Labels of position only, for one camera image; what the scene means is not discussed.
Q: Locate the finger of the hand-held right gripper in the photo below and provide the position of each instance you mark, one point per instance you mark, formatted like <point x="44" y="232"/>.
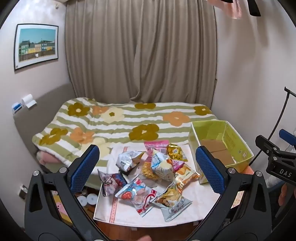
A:
<point x="288" y="136"/>
<point x="268" y="144"/>

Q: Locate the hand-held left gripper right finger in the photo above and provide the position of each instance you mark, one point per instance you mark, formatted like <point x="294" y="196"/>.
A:
<point x="209" y="171"/>

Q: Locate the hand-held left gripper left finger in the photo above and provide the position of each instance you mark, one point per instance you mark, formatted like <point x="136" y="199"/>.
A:
<point x="84" y="169"/>

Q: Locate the orange cake snack packet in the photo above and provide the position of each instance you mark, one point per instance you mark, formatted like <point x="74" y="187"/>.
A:
<point x="185" y="177"/>

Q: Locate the dark purple snack packet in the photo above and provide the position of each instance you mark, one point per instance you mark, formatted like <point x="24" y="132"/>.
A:
<point x="109" y="183"/>

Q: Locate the small pink snack packet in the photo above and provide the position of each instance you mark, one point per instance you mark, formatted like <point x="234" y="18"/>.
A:
<point x="178" y="165"/>

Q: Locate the gold snack packet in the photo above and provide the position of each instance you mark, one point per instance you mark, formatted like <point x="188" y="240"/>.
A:
<point x="177" y="153"/>

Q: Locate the green cardboard box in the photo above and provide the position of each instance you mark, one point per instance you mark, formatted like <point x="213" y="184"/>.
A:
<point x="231" y="139"/>

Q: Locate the silver white snack packet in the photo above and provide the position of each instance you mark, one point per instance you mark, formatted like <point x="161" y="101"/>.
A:
<point x="126" y="162"/>

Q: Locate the blue and white snack packet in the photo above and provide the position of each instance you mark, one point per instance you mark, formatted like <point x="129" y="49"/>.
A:
<point x="161" y="166"/>

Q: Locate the white chips snack packet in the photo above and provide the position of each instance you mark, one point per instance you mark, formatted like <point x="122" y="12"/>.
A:
<point x="171" y="201"/>

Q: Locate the pink and white snack packet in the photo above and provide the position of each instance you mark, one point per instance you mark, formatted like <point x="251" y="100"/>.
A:
<point x="156" y="146"/>

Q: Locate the red white blue snack packet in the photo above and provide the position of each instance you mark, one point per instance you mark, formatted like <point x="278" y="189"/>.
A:
<point x="138" y="194"/>

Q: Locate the clear waffle snack packet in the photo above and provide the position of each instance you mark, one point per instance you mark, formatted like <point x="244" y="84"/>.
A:
<point x="149" y="172"/>

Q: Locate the person's right hand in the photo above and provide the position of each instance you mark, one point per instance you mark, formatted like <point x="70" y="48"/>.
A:
<point x="286" y="195"/>

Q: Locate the person's left hand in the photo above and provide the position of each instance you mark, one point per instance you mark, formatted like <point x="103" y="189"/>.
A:
<point x="143" y="238"/>

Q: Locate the white toilet paper roll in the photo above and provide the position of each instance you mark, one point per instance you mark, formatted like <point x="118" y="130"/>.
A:
<point x="91" y="199"/>
<point x="81" y="201"/>

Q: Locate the white patterned towel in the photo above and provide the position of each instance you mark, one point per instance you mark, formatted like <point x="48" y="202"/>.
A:
<point x="203" y="204"/>

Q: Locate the pink pillow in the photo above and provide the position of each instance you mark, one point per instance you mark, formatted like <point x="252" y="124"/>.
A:
<point x="47" y="160"/>

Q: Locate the pink and yellow cartoon bag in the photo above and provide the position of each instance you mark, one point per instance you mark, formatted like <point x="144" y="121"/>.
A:
<point x="61" y="208"/>

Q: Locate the floral striped blanket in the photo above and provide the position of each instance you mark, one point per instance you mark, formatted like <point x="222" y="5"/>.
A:
<point x="111" y="125"/>

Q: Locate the grey bed headboard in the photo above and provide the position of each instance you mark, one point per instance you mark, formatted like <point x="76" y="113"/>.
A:
<point x="39" y="115"/>

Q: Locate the beige curtain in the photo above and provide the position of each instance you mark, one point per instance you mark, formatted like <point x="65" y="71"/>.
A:
<point x="138" y="51"/>

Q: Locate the pink hanging garment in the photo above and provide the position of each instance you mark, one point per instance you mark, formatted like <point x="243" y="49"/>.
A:
<point x="232" y="9"/>

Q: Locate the wall socket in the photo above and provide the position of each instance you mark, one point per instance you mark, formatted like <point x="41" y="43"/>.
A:
<point x="23" y="191"/>

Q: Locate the blue and white wall item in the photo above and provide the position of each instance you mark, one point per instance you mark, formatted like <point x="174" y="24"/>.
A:
<point x="17" y="107"/>

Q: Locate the framed wall picture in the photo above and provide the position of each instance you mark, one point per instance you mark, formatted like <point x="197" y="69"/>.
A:
<point x="37" y="45"/>

